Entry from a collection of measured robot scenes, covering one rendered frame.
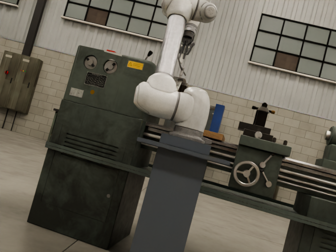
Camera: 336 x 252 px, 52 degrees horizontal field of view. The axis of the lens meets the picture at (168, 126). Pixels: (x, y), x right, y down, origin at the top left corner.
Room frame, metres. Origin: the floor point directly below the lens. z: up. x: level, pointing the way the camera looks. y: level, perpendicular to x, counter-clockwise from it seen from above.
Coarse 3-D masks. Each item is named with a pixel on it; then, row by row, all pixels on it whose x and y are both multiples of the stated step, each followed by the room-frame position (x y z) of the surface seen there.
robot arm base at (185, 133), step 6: (174, 126) 1.77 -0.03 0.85; (180, 126) 1.72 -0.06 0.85; (174, 132) 1.70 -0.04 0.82; (180, 132) 1.71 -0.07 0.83; (186, 132) 1.70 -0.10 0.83; (192, 132) 1.71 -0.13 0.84; (198, 132) 1.72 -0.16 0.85; (186, 138) 1.70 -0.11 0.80; (192, 138) 1.70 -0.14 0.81; (198, 138) 1.70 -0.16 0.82; (204, 138) 1.76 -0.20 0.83
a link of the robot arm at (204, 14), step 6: (198, 0) 1.88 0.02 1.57; (204, 0) 1.89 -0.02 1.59; (198, 6) 1.87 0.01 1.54; (204, 6) 1.85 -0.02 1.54; (210, 6) 1.85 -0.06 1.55; (198, 12) 1.88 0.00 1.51; (204, 12) 1.86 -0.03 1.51; (210, 12) 1.86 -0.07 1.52; (216, 12) 1.91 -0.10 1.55; (192, 18) 1.92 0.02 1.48; (198, 18) 1.91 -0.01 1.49; (204, 18) 1.89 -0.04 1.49; (210, 18) 1.88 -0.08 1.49
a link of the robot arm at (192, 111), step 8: (192, 88) 1.73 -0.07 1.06; (200, 88) 1.74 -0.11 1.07; (184, 96) 1.71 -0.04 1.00; (192, 96) 1.71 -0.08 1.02; (200, 96) 1.71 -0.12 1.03; (208, 96) 1.76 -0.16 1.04; (184, 104) 1.69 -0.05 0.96; (192, 104) 1.70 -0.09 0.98; (200, 104) 1.70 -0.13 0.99; (208, 104) 1.74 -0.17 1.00; (176, 112) 1.70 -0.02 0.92; (184, 112) 1.70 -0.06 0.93; (192, 112) 1.70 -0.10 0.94; (200, 112) 1.71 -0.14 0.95; (208, 112) 1.76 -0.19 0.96; (176, 120) 1.73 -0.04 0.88; (184, 120) 1.71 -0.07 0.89; (192, 120) 1.70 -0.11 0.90; (200, 120) 1.71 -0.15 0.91; (192, 128) 1.71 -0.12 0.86; (200, 128) 1.73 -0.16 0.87
